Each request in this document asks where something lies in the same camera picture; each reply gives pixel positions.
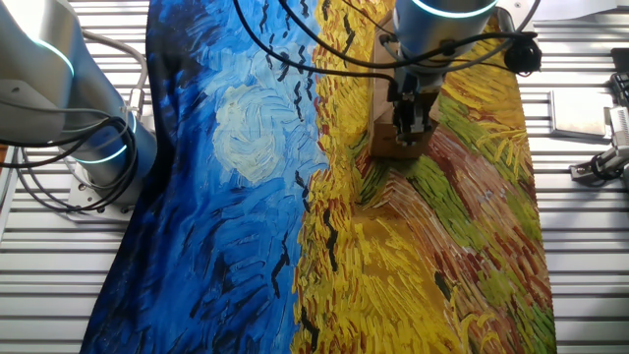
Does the brown cardboard box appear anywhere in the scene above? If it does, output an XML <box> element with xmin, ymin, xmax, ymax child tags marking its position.
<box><xmin>368</xmin><ymin>19</ymin><xmax>443</xmax><ymax>159</ymax></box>

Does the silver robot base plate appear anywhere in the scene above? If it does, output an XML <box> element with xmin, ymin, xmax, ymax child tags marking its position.
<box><xmin>66</xmin><ymin>161</ymin><xmax>137</xmax><ymax>222</ymax></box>

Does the shiny metal plate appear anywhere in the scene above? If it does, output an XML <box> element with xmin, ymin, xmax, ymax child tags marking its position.
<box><xmin>547</xmin><ymin>88</ymin><xmax>615</xmax><ymax>142</ymax></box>

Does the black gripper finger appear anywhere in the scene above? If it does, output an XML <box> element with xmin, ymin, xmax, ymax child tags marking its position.
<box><xmin>392</xmin><ymin>108</ymin><xmax>417</xmax><ymax>147</ymax></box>
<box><xmin>415</xmin><ymin>109</ymin><xmax>437</xmax><ymax>145</ymax></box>

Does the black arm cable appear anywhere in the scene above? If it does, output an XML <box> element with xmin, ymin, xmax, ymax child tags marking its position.
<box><xmin>231</xmin><ymin>0</ymin><xmax>540</xmax><ymax>88</ymax></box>

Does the grey base cable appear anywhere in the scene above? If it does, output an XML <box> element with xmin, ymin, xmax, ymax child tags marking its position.
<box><xmin>83</xmin><ymin>29</ymin><xmax>149</xmax><ymax>122</ymax></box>

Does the silver ribbed camera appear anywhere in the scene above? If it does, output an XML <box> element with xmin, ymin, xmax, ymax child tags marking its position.
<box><xmin>607</xmin><ymin>105</ymin><xmax>629</xmax><ymax>148</ymax></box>

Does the black base cable bundle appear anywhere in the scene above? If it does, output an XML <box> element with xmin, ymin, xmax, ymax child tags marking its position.
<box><xmin>0</xmin><ymin>115</ymin><xmax>140</xmax><ymax>215</ymax></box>

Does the silver camera clamp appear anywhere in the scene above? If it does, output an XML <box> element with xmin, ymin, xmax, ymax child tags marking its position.
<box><xmin>569</xmin><ymin>146</ymin><xmax>629</xmax><ymax>189</ymax></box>

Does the painted wheat field cloth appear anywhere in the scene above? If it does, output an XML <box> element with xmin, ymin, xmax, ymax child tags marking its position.
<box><xmin>81</xmin><ymin>0</ymin><xmax>559</xmax><ymax>354</ymax></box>

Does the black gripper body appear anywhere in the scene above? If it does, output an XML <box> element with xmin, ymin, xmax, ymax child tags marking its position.
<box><xmin>387</xmin><ymin>68</ymin><xmax>446</xmax><ymax>112</ymax></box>

